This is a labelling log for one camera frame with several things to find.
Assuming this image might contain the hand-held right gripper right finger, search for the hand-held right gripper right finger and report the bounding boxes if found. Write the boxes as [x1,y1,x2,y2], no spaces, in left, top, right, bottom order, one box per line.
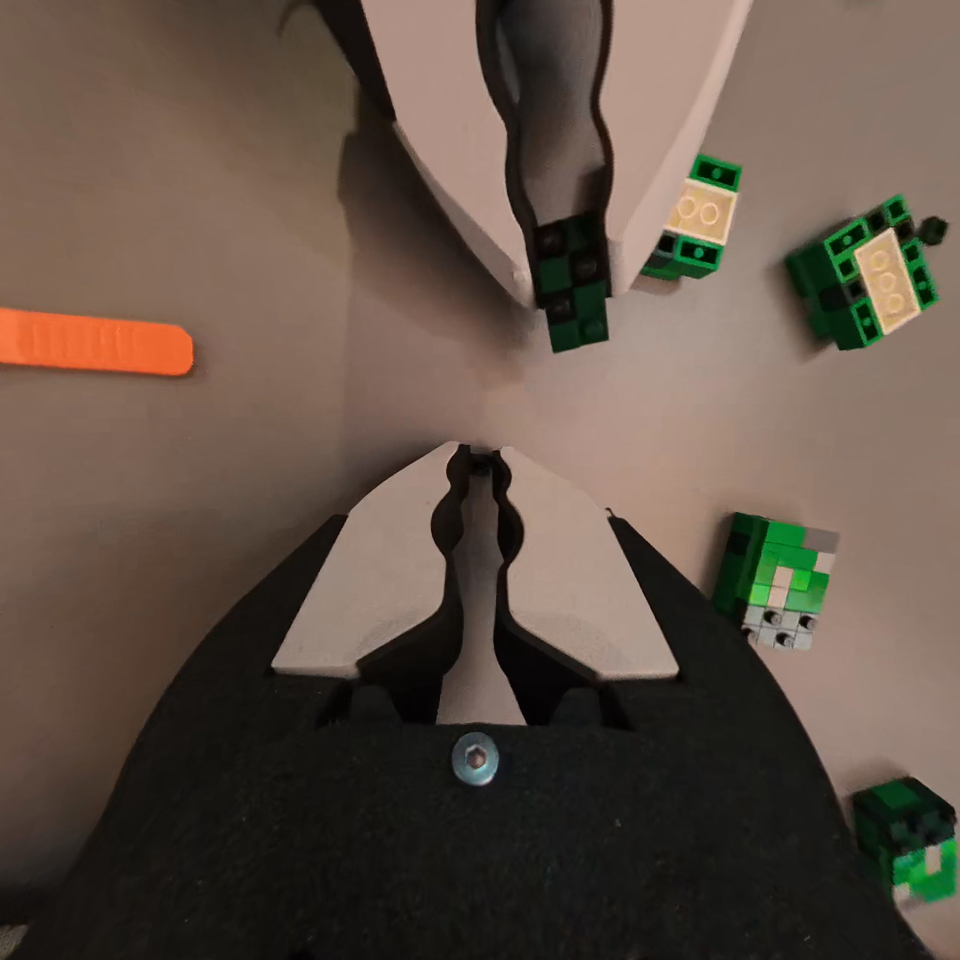
[491,445,681,723]

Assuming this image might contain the green lego face block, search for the green lego face block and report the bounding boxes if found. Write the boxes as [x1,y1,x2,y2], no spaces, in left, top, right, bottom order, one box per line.
[785,195,941,352]
[641,153,744,282]

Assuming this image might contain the dark green lego assembly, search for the dark green lego assembly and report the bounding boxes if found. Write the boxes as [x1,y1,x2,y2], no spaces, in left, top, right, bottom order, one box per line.
[531,213,610,354]

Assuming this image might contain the green lego block dark studs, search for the green lego block dark studs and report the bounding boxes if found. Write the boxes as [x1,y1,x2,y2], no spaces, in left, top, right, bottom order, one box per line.
[711,511,840,652]

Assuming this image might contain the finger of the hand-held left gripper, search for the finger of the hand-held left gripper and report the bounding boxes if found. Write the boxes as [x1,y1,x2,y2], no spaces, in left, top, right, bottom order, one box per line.
[360,0,539,309]
[594,0,755,299]

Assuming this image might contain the dark green lego cube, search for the dark green lego cube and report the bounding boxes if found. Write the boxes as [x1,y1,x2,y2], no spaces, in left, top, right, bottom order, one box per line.
[851,776,960,909]

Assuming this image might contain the orange brick separator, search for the orange brick separator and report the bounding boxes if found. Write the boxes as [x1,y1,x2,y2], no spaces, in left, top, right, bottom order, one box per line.
[0,306,195,378]

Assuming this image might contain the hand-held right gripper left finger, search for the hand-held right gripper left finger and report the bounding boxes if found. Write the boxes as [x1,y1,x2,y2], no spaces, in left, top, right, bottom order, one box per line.
[270,441,471,723]

